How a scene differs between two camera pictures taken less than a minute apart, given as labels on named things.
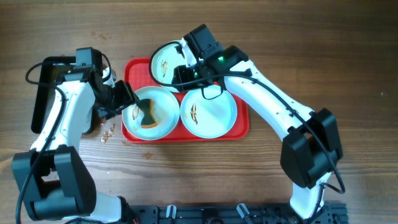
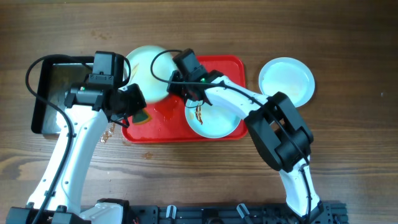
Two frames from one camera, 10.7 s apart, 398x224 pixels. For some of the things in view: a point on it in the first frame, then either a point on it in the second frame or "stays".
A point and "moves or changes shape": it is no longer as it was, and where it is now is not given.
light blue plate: (165, 109) to (289, 75)
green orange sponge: (148, 119) to (141, 118)
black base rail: (328, 213) stays
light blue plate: (165, 58) moves or changes shape
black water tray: (52, 71) stays
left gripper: (125, 94) stays
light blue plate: (208, 119) stays
